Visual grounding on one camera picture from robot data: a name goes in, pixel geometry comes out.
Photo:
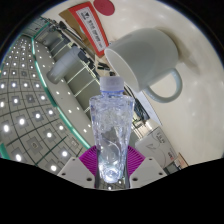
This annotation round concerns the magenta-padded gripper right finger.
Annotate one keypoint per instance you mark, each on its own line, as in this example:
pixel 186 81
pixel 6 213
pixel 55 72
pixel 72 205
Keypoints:
pixel 136 160

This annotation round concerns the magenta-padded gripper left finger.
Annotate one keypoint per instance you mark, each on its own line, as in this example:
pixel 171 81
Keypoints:
pixel 87 159

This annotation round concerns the clear plastic water bottle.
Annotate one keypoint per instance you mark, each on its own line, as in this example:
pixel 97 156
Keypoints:
pixel 111 133

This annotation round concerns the group of ceiling lights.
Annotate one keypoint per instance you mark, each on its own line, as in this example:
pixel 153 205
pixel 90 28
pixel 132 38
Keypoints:
pixel 21 121

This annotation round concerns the open brown box red-edged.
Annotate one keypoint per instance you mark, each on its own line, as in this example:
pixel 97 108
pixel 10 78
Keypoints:
pixel 88 23

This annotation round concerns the white ceramic mug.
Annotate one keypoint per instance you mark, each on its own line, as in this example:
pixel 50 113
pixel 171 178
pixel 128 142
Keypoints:
pixel 146 56

